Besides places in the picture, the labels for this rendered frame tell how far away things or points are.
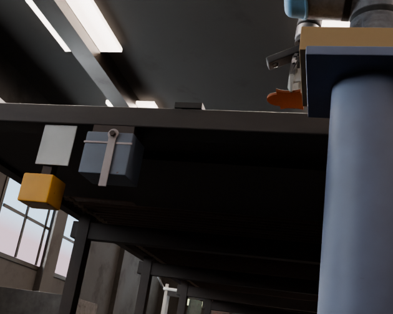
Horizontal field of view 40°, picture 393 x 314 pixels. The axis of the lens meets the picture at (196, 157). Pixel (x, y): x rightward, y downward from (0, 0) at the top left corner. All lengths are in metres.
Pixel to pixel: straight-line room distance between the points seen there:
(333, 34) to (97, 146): 0.70
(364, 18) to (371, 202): 0.40
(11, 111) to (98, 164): 0.35
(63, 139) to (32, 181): 0.14
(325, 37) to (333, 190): 0.29
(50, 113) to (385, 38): 0.94
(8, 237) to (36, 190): 5.03
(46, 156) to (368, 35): 0.91
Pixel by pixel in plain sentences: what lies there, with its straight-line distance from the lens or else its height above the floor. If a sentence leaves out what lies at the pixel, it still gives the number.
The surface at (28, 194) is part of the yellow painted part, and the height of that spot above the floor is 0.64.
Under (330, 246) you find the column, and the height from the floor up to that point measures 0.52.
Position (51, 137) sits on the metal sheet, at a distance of 1.56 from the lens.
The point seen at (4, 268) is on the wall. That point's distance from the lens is 6.57.
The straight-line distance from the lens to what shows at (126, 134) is 1.44.
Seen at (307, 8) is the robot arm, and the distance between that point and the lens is 1.21.
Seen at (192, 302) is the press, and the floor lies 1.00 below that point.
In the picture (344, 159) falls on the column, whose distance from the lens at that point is 1.01.
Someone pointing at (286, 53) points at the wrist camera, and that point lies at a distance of 1.68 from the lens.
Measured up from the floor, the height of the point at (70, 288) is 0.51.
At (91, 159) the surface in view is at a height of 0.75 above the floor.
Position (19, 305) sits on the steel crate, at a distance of 5.79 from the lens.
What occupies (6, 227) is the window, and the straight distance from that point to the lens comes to 6.45.
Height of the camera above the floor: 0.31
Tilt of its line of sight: 20 degrees up
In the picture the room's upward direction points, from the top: 9 degrees clockwise
